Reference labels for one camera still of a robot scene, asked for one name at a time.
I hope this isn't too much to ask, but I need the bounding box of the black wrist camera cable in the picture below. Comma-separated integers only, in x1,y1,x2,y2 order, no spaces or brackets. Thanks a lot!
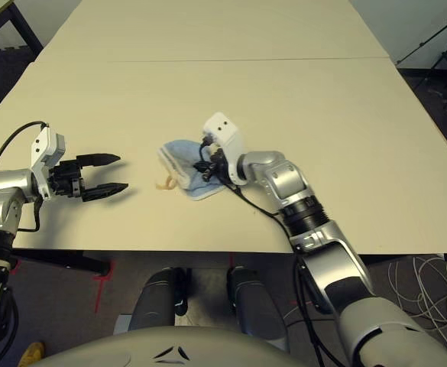
198,133,346,367
0,121,50,234

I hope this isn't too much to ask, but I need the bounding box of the grey left robot leg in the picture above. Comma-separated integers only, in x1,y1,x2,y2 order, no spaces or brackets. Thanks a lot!
129,267,188,337

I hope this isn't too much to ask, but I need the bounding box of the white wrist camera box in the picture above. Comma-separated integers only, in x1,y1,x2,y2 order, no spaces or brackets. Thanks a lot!
30,125,70,200
202,112,247,187

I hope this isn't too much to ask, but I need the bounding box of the grey robot leg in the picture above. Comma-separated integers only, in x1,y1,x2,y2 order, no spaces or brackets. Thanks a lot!
226,267,291,351
129,267,188,337

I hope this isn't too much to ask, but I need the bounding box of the black table foot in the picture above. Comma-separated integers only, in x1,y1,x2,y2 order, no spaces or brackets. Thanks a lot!
11,248,110,277

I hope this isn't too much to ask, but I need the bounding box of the grey right robot leg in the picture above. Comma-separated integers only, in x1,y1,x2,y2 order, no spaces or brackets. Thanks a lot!
226,267,291,351

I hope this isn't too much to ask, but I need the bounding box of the small grey floor box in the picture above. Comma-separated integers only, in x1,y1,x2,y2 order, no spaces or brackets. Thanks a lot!
114,313,134,333

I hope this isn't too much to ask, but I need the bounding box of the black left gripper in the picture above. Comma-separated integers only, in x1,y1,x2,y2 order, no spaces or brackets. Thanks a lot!
47,151,129,203

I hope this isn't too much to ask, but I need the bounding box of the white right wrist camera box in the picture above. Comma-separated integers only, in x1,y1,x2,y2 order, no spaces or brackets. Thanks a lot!
202,112,247,187

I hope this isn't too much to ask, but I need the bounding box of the grey robot torso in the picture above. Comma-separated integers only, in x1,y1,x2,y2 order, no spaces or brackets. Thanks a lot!
28,324,312,367

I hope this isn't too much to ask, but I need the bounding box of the white floor cable tangle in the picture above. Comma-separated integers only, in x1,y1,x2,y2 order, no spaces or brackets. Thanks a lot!
387,252,447,339

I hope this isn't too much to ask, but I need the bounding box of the light blue rag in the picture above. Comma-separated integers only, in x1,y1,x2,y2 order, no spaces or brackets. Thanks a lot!
154,139,227,203

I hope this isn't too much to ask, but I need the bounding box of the yellow floor object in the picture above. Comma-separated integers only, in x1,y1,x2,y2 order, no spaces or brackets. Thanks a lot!
20,341,45,366

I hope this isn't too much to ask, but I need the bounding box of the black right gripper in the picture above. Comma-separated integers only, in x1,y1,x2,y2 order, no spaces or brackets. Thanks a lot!
193,148,232,184

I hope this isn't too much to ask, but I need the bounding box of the black left wrist camera cable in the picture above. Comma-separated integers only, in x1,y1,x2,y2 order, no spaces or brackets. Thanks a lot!
0,121,50,234

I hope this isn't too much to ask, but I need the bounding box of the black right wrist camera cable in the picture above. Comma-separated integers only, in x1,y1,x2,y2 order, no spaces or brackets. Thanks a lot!
198,133,346,367

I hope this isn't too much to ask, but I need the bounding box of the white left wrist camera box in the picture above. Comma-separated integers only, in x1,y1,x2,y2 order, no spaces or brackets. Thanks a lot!
30,125,70,200

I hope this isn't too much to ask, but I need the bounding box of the dark-framed side table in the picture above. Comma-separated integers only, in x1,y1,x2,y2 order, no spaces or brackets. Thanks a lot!
0,0,44,50

